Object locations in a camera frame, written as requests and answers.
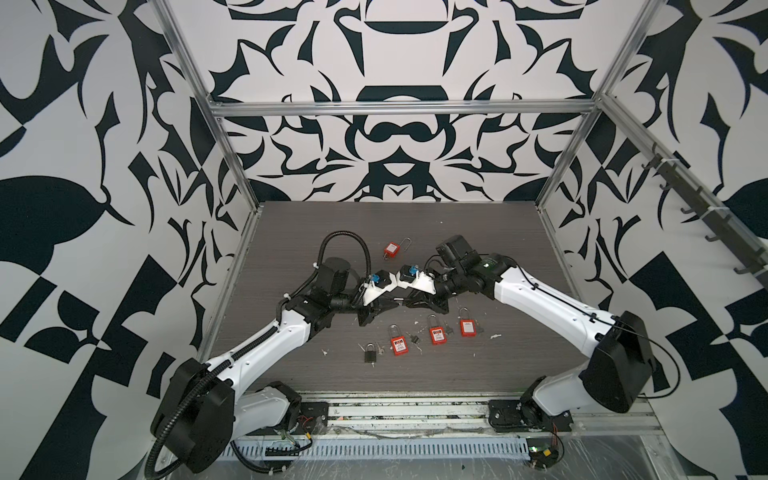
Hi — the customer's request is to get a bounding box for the red padlock long shackle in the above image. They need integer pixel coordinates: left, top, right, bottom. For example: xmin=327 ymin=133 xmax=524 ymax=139
xmin=459 ymin=307 xmax=478 ymax=337

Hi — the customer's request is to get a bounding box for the black padlock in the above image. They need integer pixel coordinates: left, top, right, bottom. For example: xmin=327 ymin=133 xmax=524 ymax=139
xmin=363 ymin=342 xmax=378 ymax=366

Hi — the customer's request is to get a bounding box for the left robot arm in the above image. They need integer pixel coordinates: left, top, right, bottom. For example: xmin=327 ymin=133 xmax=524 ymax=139
xmin=144 ymin=257 xmax=419 ymax=479

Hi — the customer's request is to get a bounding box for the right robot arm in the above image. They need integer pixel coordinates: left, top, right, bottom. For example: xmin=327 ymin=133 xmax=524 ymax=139
xmin=396 ymin=235 xmax=655 ymax=431

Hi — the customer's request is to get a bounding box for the silver key white head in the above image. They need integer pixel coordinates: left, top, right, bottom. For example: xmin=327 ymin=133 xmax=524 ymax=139
xmin=410 ymin=335 xmax=423 ymax=353

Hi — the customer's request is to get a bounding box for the grey hook rack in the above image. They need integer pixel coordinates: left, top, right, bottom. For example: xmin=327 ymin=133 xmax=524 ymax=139
xmin=643 ymin=142 xmax=767 ymax=290

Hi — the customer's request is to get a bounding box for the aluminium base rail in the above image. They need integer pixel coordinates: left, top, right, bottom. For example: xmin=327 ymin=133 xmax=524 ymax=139
xmin=303 ymin=392 xmax=663 ymax=436

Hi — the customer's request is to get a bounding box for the white cable duct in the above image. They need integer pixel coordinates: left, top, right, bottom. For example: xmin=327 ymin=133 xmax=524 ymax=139
xmin=237 ymin=437 xmax=530 ymax=461

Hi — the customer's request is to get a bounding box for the aluminium cage frame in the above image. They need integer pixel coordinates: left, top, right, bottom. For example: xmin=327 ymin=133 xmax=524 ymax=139
xmin=150 ymin=1 xmax=663 ymax=358

